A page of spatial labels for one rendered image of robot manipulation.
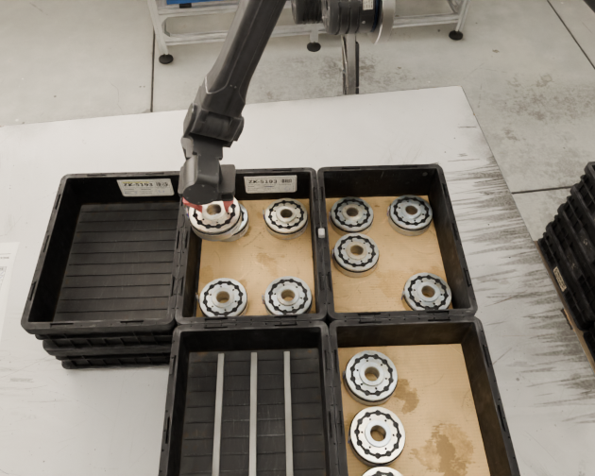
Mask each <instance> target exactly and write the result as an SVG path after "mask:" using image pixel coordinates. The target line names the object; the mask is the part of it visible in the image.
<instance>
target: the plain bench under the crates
mask: <svg viewBox="0 0 595 476"><path fill-rule="evenodd" d="M187 111H188V109H187V110H166V111H155V112H145V113H134V114H123V115H113V116H102V117H91V118H80V119H70V120H58V121H48V122H38V123H26V124H16V125H5V126H0V243H12V242H20V244H19V247H18V250H17V254H16V257H15V261H14V264H13V268H12V274H11V280H10V286H9V291H8V302H7V307H6V312H5V318H4V324H3V330H2V335H1V341H0V476H158V474H159V464H160V456H161V446H162V429H163V421H164V411H165V403H166V393H167V384H168V375H169V366H143V367H116V368H87V369H65V368H63V367H62V366H61V361H59V360H57V359H56V357H55V356H51V355H49V354H48V353H47V352H46V351H45V350H44V349H43V340H38V339H36V337H35V334H29V333H27V332H26V331H25V330H24V329H23V328H22V327H21V323H20V322H21V318H22V314H23V311H24V307H25V305H26V299H27V295H28V292H29V288H30V285H31V282H32V278H33V275H34V271H35V268H36V264H37V261H38V258H39V255H40V251H41V248H42V244H43V238H44V235H45V232H46V229H47V225H48V222H49V218H50V215H51V212H52V209H53V205H54V201H55V198H56V194H57V191H58V188H59V185H60V179H61V178H62V177H63V176H64V175H67V174H77V173H112V172H148V171H180V167H181V166H183V164H184V163H185V157H184V154H183V150H182V147H181V143H180V139H181V136H182V135H183V121H184V118H185V116H186V113H187ZM242 116H244V118H245V125H244V129H243V132H242V134H241V136H240V137H239V139H238V141H237V142H233V143H232V145H231V147H230V148H229V147H223V159H222V161H220V164H234V165H235V169H254V168H289V167H312V168H313V169H314V170H315V171H316V174H317V170H318V169H319V168H321V167H325V166H360V165H396V164H431V163H434V164H438V165H440V166H441V167H442V168H443V171H444V175H445V179H446V182H447V186H448V190H449V193H450V200H451V204H452V207H453V211H454V215H455V219H456V223H457V227H458V230H459V234H460V238H461V242H462V246H463V250H464V253H465V256H466V260H467V267H468V271H469V275H470V278H471V282H472V286H473V290H474V294H475V297H476V301H477V305H478V311H477V313H476V314H475V316H476V317H478V318H479V319H480V320H481V321H482V324H483V327H484V334H485V338H486V342H487V345H488V349H489V353H490V357H491V361H492V365H493V368H494V372H495V376H496V379H497V383H498V387H499V390H500V394H501V401H502V405H503V409H504V412H505V416H506V420H507V424H508V428H509V432H510V435H511V439H512V442H513V446H514V450H515V454H516V457H517V461H518V468H519V472H520V476H595V374H594V372H593V369H592V367H591V365H590V363H589V361H588V359H587V356H586V354H585V352H584V350H583V348H582V345H581V343H580V341H579V339H578V337H577V335H576V332H575V330H574V328H573V327H572V325H571V323H570V319H569V317H568V315H567V313H566V311H565V308H564V306H563V304H562V302H561V300H560V298H559V296H558V294H557V292H556V290H555V288H554V286H553V282H552V280H551V278H550V276H549V274H548V271H547V269H546V267H545V265H544V263H543V262H542V259H541V257H540V255H539V253H538V251H537V249H536V245H535V243H534V241H533V239H532V237H531V234H530V232H529V231H528V229H527V227H526V225H525V222H524V220H523V218H522V216H521V214H520V212H519V208H518V206H517V204H516V202H515V200H514V198H513V196H512V194H511V192H510V190H509V188H508V185H507V183H506V181H505V179H504V177H503V175H502V171H501V169H500V167H499V166H498V164H497V161H496V159H495V157H494V155H493V153H492V151H491V148H490V146H489V144H488V142H487V140H486V138H485V135H484V133H483V131H482V129H481V127H480V124H479V122H478V120H477V118H476V116H475V114H474V111H473V109H472V107H471V106H470V104H469V102H468V98H467V96H466V94H465V92H464V90H463V87H462V86H458V85H454V86H444V87H432V88H422V89H412V90H400V91H390V92H379V93H358V94H348V95H337V96H326V97H316V98H305V99H294V100H283V101H273V102H262V103H251V104H246V105H245V107H244V109H243V111H242Z"/></svg>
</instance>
